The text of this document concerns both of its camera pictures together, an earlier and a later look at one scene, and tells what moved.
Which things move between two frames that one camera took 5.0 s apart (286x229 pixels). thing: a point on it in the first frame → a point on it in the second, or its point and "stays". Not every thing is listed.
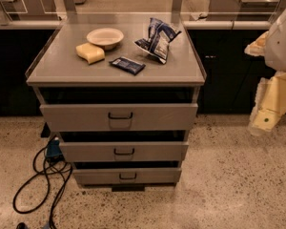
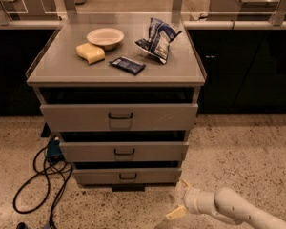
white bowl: [106, 37] stays
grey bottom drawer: [127, 176] stays
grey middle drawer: [124, 151] stays
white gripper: [282, 47] → [191, 199]
